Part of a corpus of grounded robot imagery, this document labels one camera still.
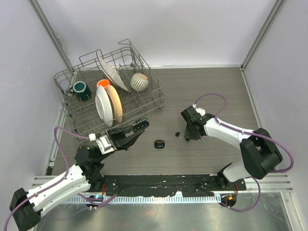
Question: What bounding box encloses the grey tilted plate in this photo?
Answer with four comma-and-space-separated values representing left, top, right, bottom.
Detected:
96, 52, 130, 93

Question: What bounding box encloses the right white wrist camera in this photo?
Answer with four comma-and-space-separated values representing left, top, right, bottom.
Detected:
192, 104, 206, 116

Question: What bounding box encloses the orange cup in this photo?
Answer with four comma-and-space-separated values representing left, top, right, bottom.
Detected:
96, 79, 110, 89

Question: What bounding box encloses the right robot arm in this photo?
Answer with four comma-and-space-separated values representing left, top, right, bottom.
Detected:
180, 106, 283, 190

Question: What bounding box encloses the dark green mug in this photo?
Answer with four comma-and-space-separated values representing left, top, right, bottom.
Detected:
69, 81, 91, 101

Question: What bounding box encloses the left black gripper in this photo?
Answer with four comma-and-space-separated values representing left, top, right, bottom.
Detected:
96, 123, 144, 162

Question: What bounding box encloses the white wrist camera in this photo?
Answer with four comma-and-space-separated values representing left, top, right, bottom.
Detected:
89, 133, 115, 155
192, 104, 206, 116

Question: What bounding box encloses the white slotted cable duct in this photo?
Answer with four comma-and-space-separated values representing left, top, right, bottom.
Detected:
61, 192, 221, 205

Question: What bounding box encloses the grey wire dish rack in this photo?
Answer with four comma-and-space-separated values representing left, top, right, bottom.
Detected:
54, 39, 164, 136

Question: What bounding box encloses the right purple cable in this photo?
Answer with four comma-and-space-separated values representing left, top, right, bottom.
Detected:
193, 92, 295, 212

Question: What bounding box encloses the glossy black charging case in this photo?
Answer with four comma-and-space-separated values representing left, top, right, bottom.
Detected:
154, 140, 165, 149

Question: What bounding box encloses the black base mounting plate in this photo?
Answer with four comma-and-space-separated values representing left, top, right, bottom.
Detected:
96, 174, 241, 197

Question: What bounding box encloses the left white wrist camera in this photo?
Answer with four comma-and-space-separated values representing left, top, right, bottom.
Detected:
89, 133, 115, 155

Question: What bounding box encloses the beige round plate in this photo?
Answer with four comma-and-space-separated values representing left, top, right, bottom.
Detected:
106, 85, 123, 123

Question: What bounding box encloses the dusty black oval case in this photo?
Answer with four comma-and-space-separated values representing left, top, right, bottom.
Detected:
132, 117, 150, 133

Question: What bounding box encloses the white round plate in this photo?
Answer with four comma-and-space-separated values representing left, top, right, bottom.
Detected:
95, 86, 113, 127

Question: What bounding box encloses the striped ceramic bowl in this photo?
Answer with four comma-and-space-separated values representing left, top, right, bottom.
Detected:
130, 73, 149, 92

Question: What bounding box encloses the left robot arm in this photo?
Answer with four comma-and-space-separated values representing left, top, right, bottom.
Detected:
4, 125, 144, 231

